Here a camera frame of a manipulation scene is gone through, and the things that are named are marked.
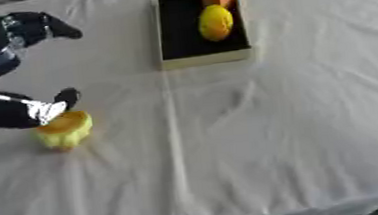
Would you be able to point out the tan cardboard box black inside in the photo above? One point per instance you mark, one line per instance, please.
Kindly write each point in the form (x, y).
(190, 29)

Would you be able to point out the yellow toy pumpkin half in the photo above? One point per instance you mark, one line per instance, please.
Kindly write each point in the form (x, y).
(67, 132)

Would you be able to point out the yellow toy lemon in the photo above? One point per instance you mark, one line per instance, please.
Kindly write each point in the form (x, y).
(216, 22)

